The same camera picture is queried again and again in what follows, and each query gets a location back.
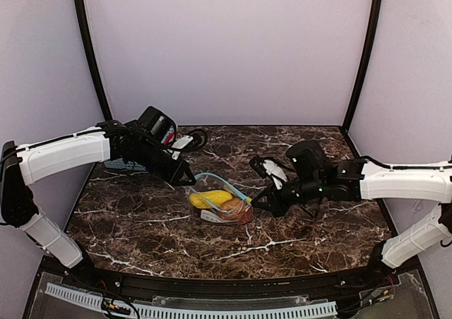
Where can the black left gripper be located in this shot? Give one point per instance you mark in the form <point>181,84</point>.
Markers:
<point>169,165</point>

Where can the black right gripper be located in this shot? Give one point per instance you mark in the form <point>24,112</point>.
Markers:
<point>277,197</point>

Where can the red toy fruit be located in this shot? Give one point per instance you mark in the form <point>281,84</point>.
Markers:
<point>245,216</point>

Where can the yellow toy corn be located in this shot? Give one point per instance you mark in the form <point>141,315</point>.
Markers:
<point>209,199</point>

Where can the brown toy potato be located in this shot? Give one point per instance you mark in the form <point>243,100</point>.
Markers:
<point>232,209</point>

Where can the clear zip top bag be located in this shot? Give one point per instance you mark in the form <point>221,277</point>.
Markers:
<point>207,182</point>

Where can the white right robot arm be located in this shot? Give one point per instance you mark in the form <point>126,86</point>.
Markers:
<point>362,179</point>

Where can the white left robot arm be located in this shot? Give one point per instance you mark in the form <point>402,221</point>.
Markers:
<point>39,181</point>

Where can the red toy chili pepper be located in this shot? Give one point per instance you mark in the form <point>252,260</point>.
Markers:
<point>172,135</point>

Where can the light blue plastic basket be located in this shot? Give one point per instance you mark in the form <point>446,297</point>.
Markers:
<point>134,166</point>

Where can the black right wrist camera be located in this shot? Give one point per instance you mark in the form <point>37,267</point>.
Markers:
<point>307,159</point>

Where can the black front table rail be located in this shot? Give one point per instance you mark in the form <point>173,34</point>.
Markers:
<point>337,285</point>

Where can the white slotted cable duct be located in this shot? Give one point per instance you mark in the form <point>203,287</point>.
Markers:
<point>172,307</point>

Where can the black right frame post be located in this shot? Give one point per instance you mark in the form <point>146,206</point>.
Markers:
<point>363,64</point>

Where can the black frame post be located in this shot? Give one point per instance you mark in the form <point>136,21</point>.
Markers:
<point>84,29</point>
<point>363,64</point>

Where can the black left frame post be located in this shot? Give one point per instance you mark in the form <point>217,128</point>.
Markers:
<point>84,29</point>

